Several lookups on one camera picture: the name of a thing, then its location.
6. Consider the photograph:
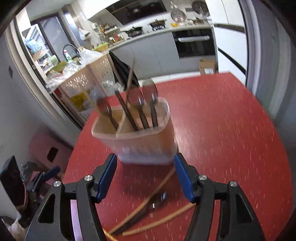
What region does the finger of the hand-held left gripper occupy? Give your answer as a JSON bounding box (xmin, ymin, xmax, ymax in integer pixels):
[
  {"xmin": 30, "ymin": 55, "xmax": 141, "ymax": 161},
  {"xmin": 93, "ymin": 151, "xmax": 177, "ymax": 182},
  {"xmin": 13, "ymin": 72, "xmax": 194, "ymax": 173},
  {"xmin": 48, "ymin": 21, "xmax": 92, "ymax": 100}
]
[{"xmin": 35, "ymin": 166, "xmax": 61, "ymax": 184}]

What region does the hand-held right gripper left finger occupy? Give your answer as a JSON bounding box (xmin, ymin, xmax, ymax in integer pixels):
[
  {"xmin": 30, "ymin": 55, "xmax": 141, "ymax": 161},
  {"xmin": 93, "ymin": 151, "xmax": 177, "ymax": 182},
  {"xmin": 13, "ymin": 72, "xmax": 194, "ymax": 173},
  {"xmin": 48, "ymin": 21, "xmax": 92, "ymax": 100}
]
[{"xmin": 24, "ymin": 153, "xmax": 118, "ymax": 241}]

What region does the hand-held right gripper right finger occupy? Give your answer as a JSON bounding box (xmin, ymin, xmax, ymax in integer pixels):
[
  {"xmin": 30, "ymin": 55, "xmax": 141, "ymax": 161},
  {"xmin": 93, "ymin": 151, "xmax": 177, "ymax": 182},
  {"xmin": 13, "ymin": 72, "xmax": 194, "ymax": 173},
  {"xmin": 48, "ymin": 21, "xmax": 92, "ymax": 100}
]
[{"xmin": 173, "ymin": 152, "xmax": 266, "ymax": 241}]

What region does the pile of spoons and chopsticks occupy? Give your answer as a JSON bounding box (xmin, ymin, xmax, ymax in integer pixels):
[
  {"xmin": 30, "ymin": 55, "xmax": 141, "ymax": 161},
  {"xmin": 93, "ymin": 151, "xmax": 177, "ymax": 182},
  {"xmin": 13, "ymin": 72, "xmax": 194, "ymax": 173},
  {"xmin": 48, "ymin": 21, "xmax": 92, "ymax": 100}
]
[{"xmin": 109, "ymin": 167, "xmax": 176, "ymax": 234}]

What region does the pink plastic utensil holder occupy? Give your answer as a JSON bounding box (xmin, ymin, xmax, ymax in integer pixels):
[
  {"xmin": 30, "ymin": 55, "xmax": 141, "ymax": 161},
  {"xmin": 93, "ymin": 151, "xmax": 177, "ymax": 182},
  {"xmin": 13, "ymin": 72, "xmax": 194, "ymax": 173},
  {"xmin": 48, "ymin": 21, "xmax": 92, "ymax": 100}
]
[{"xmin": 91, "ymin": 97, "xmax": 179, "ymax": 165}]

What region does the patterned wooden chopstick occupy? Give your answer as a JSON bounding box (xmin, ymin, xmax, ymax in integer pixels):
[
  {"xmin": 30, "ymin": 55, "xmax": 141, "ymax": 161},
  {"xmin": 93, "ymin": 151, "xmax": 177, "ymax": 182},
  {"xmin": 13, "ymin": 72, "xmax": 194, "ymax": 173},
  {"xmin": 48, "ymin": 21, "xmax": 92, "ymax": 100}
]
[{"xmin": 103, "ymin": 229, "xmax": 116, "ymax": 241}]

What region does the black case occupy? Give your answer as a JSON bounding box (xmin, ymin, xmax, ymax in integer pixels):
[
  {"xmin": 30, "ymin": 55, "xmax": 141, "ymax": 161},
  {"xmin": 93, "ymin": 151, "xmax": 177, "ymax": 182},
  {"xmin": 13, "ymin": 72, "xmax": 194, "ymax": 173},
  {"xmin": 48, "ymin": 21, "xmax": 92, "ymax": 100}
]
[{"xmin": 0, "ymin": 155, "xmax": 26, "ymax": 210}]

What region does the pink stool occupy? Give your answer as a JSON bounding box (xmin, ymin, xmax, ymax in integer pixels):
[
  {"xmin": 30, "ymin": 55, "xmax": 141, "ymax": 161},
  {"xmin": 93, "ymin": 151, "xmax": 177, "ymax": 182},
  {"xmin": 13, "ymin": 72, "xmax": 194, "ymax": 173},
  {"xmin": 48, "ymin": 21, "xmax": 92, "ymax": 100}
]
[{"xmin": 29, "ymin": 132, "xmax": 75, "ymax": 173}]

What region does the yellow oil bottle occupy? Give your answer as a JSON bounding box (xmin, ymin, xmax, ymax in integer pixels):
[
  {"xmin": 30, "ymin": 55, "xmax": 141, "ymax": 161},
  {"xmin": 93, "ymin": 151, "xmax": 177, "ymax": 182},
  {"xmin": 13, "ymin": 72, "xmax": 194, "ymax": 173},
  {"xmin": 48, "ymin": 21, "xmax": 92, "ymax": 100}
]
[{"xmin": 69, "ymin": 94, "xmax": 87, "ymax": 109}]

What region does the white perforated basket cart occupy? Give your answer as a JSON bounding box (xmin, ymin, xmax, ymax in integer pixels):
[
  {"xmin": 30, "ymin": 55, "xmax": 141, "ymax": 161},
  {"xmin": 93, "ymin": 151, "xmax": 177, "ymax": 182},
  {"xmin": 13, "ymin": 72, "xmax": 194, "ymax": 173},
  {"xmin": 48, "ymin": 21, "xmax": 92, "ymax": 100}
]
[{"xmin": 52, "ymin": 52, "xmax": 116, "ymax": 121}]

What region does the black hanging bag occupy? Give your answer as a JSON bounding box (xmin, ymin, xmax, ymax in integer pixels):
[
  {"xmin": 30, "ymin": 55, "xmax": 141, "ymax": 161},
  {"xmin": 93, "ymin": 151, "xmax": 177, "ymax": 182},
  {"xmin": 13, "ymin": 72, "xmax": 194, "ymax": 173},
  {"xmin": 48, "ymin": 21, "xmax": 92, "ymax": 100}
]
[{"xmin": 109, "ymin": 50, "xmax": 139, "ymax": 91}]

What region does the cardboard box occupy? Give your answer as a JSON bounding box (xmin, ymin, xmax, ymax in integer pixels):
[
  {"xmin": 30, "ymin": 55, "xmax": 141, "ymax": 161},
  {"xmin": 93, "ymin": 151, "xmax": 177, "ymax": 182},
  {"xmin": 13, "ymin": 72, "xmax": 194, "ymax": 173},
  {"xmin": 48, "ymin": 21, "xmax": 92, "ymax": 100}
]
[{"xmin": 199, "ymin": 58, "xmax": 218, "ymax": 75}]

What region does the grey kitchen counter cabinet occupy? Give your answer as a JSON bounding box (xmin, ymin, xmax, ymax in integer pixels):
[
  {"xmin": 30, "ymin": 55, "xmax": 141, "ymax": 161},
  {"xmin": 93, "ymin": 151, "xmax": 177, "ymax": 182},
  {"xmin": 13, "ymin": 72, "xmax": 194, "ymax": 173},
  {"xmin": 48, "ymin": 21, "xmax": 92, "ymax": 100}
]
[{"xmin": 109, "ymin": 24, "xmax": 216, "ymax": 80}]

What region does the black kitchen faucet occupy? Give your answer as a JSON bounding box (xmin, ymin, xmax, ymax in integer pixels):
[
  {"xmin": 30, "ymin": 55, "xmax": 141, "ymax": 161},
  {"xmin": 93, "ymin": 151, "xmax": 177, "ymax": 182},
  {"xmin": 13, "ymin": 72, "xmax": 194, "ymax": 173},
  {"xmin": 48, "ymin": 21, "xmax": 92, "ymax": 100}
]
[{"xmin": 62, "ymin": 44, "xmax": 80, "ymax": 58}]

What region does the black built-in oven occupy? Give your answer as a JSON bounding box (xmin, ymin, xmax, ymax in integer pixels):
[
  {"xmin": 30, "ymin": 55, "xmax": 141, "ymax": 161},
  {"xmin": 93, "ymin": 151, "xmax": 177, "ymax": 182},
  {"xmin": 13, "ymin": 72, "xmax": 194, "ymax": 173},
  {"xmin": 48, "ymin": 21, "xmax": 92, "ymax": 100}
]
[{"xmin": 172, "ymin": 28, "xmax": 216, "ymax": 59}]

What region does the spice rack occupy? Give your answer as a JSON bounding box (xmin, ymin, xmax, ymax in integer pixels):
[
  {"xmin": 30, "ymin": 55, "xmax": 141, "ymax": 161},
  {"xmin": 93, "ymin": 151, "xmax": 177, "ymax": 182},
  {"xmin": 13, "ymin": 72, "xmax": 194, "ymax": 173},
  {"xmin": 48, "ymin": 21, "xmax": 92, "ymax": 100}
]
[{"xmin": 98, "ymin": 23, "xmax": 123, "ymax": 44}]

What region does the sliding glass door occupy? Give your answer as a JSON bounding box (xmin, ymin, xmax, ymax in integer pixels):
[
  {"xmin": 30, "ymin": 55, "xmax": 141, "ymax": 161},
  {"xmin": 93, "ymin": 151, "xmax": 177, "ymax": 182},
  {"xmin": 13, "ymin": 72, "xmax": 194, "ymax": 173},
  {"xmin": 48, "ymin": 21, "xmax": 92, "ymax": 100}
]
[{"xmin": 238, "ymin": 0, "xmax": 292, "ymax": 123}]

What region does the black wok with lid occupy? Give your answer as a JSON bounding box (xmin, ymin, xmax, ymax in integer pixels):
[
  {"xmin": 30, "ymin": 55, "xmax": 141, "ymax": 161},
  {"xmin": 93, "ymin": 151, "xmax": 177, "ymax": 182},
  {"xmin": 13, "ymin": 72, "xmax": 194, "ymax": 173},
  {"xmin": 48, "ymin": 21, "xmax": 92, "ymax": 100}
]
[{"xmin": 124, "ymin": 27, "xmax": 144, "ymax": 37}]

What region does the white tall cabinet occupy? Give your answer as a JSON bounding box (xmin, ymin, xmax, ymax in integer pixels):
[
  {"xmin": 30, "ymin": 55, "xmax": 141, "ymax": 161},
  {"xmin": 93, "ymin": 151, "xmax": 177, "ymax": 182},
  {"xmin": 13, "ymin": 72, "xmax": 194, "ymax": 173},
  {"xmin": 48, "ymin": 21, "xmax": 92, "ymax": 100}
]
[{"xmin": 211, "ymin": 0, "xmax": 249, "ymax": 76}]

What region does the black cooking pot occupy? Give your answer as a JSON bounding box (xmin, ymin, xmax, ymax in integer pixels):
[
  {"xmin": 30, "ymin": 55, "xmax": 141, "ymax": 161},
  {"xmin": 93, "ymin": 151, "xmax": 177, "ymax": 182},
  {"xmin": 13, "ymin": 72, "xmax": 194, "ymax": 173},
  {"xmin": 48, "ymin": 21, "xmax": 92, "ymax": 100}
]
[{"xmin": 148, "ymin": 19, "xmax": 167, "ymax": 29}]

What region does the hanging metal strainer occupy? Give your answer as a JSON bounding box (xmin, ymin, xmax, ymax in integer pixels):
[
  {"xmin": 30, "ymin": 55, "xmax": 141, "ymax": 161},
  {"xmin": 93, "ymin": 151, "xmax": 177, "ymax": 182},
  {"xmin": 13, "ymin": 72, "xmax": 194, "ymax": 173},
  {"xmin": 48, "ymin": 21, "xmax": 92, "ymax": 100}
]
[{"xmin": 170, "ymin": 1, "xmax": 186, "ymax": 22}]

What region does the black range hood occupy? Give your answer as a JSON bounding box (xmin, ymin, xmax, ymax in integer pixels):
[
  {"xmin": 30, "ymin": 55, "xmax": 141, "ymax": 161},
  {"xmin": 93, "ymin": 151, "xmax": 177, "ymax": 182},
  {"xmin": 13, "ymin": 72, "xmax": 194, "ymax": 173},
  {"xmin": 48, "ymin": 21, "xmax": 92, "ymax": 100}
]
[{"xmin": 105, "ymin": 0, "xmax": 167, "ymax": 25}]

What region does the round black wire rack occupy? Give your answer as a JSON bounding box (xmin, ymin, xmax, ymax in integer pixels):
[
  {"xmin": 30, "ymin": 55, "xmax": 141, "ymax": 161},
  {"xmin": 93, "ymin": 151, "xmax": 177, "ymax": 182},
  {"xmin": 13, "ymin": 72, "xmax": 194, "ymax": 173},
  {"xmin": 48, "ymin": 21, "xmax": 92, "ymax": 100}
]
[{"xmin": 192, "ymin": 0, "xmax": 211, "ymax": 16}]

